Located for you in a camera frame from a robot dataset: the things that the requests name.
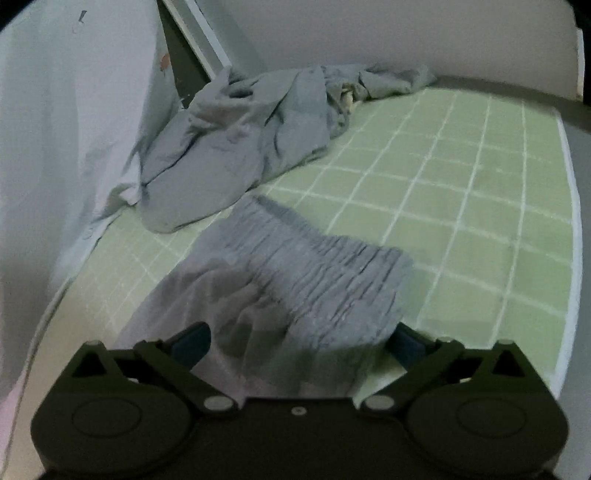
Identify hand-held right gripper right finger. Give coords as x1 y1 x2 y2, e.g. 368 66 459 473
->
358 322 533 419

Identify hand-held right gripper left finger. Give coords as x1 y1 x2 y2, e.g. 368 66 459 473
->
60 322 241 419

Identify grey pants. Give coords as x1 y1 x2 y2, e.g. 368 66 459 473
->
113 194 416 400

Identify green checked bed sheet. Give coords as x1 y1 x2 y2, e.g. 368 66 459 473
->
14 85 583 480

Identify white mattress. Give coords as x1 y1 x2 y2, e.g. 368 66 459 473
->
551 111 591 407

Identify crumpled grey garment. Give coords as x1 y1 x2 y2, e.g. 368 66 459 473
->
124 62 438 234

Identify white curtain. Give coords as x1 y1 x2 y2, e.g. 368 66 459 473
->
0 0 186 403

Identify white door frame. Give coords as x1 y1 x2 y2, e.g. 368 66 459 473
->
157 0 232 108

